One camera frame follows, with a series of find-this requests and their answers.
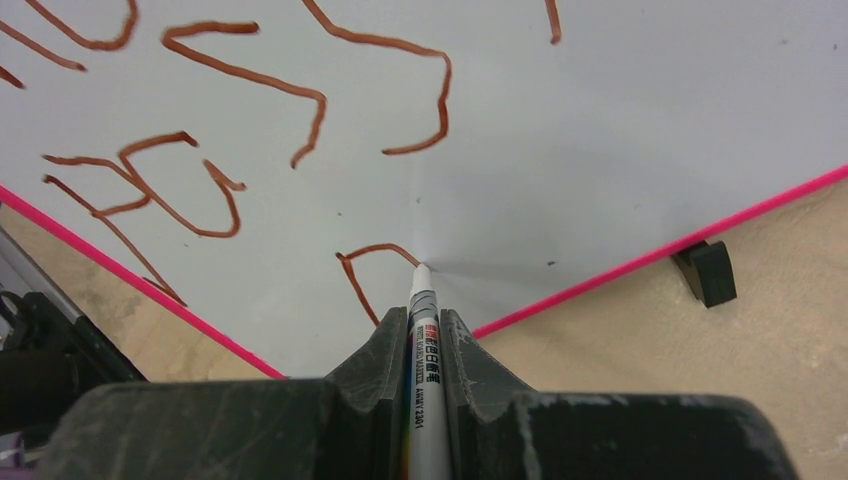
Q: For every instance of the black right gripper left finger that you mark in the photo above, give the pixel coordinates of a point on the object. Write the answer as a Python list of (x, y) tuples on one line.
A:
[(344, 425)]

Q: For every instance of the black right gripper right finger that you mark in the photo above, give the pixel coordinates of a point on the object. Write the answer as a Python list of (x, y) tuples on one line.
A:
[(501, 428)]

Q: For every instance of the white whiteboard marker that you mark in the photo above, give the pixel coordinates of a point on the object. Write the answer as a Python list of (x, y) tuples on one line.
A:
[(426, 442)]

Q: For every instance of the pink framed whiteboard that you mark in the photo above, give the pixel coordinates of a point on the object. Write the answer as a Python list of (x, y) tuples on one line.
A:
[(259, 167)]

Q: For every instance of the black whiteboard clip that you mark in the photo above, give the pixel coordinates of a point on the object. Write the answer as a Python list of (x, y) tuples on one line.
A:
[(708, 271)]

